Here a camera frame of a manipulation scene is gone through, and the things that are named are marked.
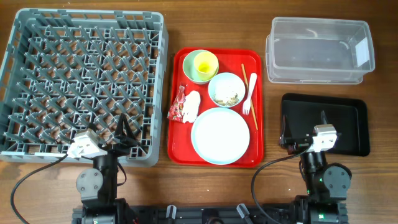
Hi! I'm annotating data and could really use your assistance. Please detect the rice food scraps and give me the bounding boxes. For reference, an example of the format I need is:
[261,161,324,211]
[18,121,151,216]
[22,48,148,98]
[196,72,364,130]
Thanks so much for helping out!
[213,83,239,106]

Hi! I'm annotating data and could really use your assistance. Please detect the red snack wrapper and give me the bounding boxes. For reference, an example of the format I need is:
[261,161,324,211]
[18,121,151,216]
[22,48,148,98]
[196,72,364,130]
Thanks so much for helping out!
[167,85,185,122]

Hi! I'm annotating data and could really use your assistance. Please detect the light blue bowl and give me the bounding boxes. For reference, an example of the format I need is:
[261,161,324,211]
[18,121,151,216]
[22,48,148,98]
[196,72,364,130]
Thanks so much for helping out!
[208,72,246,108]

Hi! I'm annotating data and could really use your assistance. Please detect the light blue plate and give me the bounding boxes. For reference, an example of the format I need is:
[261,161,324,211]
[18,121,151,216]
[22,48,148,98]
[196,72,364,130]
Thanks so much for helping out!
[190,108,250,166]

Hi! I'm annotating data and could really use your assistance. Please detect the white napkin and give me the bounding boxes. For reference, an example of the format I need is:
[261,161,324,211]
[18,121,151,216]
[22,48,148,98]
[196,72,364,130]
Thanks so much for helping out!
[182,91,201,123]

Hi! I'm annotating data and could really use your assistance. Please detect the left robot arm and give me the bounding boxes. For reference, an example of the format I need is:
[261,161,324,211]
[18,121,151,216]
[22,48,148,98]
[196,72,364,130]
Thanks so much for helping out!
[68,114,139,224]

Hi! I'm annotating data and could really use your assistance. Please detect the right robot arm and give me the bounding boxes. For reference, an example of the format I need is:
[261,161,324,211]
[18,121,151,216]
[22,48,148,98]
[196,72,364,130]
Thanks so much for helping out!
[279,112,352,224]

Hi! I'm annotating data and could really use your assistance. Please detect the black waste tray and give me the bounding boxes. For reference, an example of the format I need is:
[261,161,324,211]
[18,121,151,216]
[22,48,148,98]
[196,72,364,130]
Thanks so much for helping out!
[281,93,370,157]

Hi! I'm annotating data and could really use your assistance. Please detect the grey dishwasher rack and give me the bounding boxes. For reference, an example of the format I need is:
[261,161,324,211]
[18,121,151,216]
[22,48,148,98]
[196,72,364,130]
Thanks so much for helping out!
[1,8,169,167]

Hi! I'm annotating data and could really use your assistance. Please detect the wooden chopstick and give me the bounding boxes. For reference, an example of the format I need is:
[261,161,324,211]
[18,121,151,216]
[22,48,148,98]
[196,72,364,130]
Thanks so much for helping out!
[241,63,258,129]

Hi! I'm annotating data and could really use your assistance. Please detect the white plastic fork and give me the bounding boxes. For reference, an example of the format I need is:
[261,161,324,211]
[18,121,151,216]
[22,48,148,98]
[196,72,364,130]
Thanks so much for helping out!
[243,73,257,115]

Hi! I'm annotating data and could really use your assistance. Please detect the clear plastic bin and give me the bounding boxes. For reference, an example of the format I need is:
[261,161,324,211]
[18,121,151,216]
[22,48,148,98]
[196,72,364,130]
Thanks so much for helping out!
[266,17,376,85]

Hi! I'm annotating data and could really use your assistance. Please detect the light green bowl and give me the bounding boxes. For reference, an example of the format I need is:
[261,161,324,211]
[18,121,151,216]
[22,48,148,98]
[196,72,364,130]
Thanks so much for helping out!
[183,49,219,85]

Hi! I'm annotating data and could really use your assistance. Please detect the yellow plastic cup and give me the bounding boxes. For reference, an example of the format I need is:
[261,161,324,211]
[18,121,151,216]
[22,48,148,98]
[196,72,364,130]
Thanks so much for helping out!
[194,51,219,81]

